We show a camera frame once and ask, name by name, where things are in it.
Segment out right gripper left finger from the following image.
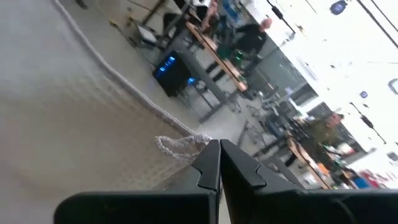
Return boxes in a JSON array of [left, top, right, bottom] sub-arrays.
[[54, 139, 222, 224]]

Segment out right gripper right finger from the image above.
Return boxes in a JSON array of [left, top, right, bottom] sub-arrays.
[[220, 139, 398, 224]]

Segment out grey waffle microfiber towel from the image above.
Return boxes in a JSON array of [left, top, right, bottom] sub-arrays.
[[0, 0, 214, 224]]

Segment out wood top work table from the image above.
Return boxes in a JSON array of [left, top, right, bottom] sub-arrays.
[[253, 136, 332, 190], [174, 21, 249, 124]]

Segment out person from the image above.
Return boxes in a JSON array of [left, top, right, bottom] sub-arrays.
[[234, 17, 274, 77], [306, 112, 345, 147], [200, 0, 220, 34]]

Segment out black computer tower blue lights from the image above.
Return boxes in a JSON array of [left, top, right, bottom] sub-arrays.
[[152, 50, 193, 98]]

